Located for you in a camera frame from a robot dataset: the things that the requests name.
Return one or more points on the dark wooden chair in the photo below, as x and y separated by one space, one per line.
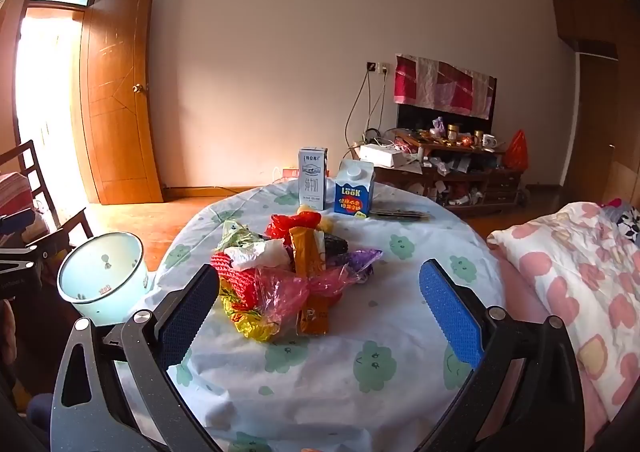
42 182

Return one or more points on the pink heart blanket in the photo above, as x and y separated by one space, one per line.
575 272

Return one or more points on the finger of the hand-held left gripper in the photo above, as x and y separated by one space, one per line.
15 222
30 253

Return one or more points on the yellow-red foil wrapper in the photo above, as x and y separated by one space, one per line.
245 322

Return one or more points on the light blue enamel basin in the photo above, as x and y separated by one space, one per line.
100 267

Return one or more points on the black floral cloth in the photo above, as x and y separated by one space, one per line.
627 224

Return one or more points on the blue gable-top carton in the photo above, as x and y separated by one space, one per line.
354 192

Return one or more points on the pink patchwork cloth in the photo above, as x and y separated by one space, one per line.
440 82

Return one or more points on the white mug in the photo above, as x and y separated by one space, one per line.
489 141

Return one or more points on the white green-cloud tablecloth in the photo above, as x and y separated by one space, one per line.
350 312

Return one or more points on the television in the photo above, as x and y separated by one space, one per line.
415 115

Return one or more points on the wooden TV cabinet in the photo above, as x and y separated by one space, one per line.
495 187

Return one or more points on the pink bed sheet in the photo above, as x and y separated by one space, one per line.
520 282

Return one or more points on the orange sachet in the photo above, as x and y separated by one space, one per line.
310 272

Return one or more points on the wooden wardrobe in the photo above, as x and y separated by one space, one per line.
595 107

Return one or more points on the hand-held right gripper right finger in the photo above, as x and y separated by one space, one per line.
450 317

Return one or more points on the white box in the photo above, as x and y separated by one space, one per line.
385 155

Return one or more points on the purple packet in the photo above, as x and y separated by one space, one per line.
438 126

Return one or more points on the flat dark packet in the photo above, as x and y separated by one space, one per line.
400 214

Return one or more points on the red and white gift bags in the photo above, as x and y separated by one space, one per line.
290 172

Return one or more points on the red mesh fruit net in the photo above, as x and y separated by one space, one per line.
235 279

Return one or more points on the red striped blanket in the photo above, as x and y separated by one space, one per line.
12 192

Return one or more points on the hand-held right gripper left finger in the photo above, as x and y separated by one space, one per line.
190 317

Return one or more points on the white wall socket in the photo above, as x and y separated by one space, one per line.
384 68

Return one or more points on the gold jar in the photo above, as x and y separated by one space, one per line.
453 132
478 137

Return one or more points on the wooden door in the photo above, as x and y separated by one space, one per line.
120 97

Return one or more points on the black wrapper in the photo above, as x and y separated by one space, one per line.
335 244

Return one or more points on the orange plastic bag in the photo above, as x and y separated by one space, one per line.
517 152

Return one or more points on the yellow sponge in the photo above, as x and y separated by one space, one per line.
327 222

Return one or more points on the pink plastic bag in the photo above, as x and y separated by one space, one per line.
285 292

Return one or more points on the white milk carton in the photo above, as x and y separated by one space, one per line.
312 180

